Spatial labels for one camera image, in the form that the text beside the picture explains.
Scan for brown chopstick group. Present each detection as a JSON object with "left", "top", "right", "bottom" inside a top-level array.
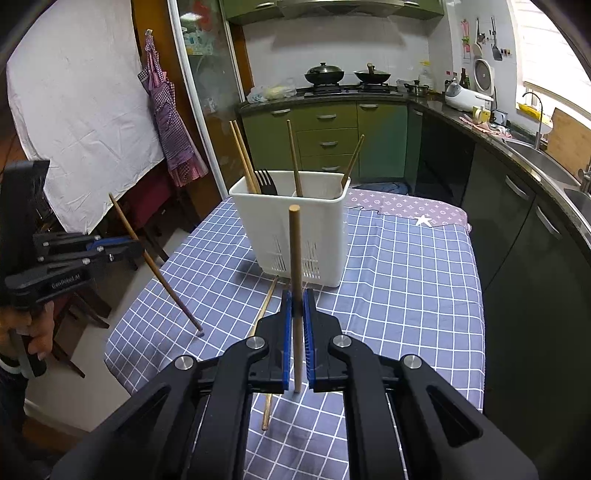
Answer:
[{"left": 288, "top": 205, "right": 304, "bottom": 393}]

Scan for tan chopstick group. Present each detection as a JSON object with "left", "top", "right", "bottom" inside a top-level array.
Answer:
[{"left": 108, "top": 193, "right": 204, "bottom": 337}]

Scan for black plastic fork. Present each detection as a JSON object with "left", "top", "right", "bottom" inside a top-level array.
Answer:
[{"left": 254, "top": 169, "right": 277, "bottom": 196}]

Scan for light bamboo chopstick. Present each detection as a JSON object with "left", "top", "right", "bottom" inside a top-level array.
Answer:
[
  {"left": 232, "top": 119, "right": 264, "bottom": 195},
  {"left": 228, "top": 120, "right": 260, "bottom": 195}
]

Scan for reddish brown chopstick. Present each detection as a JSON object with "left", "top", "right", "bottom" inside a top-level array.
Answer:
[{"left": 248, "top": 275, "right": 281, "bottom": 432}]

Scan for dark brown chopstick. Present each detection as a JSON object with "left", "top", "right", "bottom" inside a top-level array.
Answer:
[{"left": 341, "top": 134, "right": 366, "bottom": 190}]

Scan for brown wooden chopstick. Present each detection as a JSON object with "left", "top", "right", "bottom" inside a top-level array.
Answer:
[{"left": 287, "top": 119, "right": 304, "bottom": 197}]

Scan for steel kitchen sink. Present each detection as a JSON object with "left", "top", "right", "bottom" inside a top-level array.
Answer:
[{"left": 504, "top": 139, "right": 590, "bottom": 222}]

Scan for left hand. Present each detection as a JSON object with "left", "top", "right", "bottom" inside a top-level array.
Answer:
[{"left": 0, "top": 301, "right": 54, "bottom": 360}]

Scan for white plastic utensil holder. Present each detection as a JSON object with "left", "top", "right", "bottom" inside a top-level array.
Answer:
[{"left": 228, "top": 169, "right": 352, "bottom": 289}]

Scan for blue checkered tablecloth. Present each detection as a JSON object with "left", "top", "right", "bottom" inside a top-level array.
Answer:
[{"left": 104, "top": 200, "right": 485, "bottom": 479}]

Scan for dark wooden chair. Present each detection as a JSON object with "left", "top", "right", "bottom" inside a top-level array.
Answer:
[{"left": 50, "top": 174, "right": 195, "bottom": 379}]

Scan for blue floor mat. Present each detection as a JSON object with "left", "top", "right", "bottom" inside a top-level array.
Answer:
[{"left": 354, "top": 182, "right": 409, "bottom": 195}]

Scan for green lower cabinets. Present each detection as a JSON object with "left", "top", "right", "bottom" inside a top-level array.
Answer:
[{"left": 242, "top": 99, "right": 417, "bottom": 185}]

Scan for purple apron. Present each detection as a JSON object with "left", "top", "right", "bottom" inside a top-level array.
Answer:
[{"left": 138, "top": 29, "right": 208, "bottom": 188}]

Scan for white hanging sheet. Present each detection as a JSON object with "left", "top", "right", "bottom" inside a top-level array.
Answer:
[{"left": 6, "top": 1, "right": 164, "bottom": 232}]

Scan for plastic bag on counter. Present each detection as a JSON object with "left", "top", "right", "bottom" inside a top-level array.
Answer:
[{"left": 246, "top": 78, "right": 297, "bottom": 104}]

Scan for black wok with lid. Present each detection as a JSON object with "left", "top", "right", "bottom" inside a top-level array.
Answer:
[{"left": 304, "top": 62, "right": 345, "bottom": 86}]

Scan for black wok right burner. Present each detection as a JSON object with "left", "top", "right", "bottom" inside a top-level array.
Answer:
[{"left": 355, "top": 63, "right": 391, "bottom": 85}]

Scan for glass sliding door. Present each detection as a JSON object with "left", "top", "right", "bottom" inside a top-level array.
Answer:
[{"left": 167, "top": 0, "right": 245, "bottom": 199}]

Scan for white rice cooker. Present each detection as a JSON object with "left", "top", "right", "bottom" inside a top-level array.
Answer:
[{"left": 445, "top": 81, "right": 493, "bottom": 112}]

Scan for small curved faucet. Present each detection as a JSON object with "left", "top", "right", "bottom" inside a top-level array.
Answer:
[{"left": 521, "top": 91, "right": 545, "bottom": 150}]

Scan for steel range hood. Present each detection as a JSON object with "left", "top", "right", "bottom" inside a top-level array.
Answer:
[{"left": 276, "top": 0, "right": 405, "bottom": 18}]

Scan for wooden cutting board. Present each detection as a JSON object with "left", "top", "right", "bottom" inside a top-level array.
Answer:
[{"left": 546, "top": 108, "right": 591, "bottom": 177}]

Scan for round white wall appliance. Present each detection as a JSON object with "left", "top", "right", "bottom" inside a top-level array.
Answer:
[{"left": 473, "top": 58, "right": 495, "bottom": 96}]

